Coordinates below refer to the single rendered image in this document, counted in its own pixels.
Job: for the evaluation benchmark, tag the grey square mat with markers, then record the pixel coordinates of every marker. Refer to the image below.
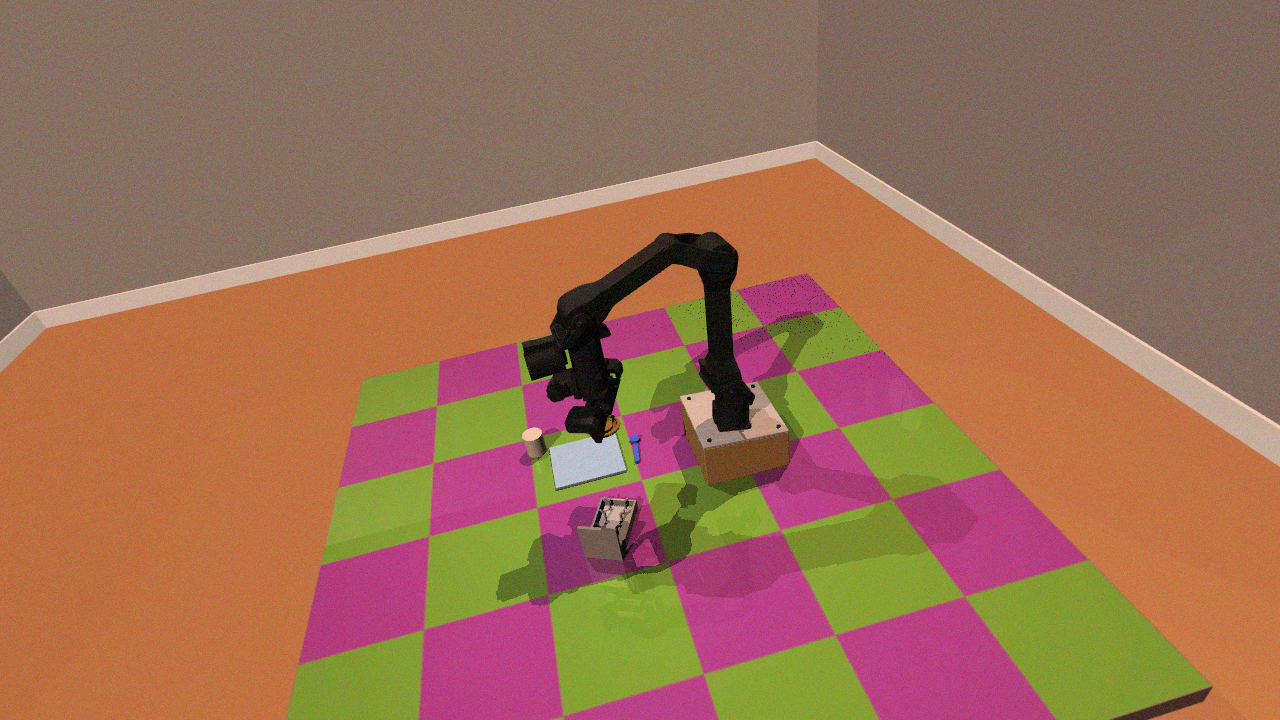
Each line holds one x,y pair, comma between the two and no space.
585,460

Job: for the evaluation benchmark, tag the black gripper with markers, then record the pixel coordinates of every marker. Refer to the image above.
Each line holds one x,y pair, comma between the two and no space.
599,389

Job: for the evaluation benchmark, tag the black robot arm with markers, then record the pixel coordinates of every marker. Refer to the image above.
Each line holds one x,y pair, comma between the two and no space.
577,325

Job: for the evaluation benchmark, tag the tan cylinder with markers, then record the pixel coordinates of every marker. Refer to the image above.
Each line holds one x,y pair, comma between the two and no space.
534,442

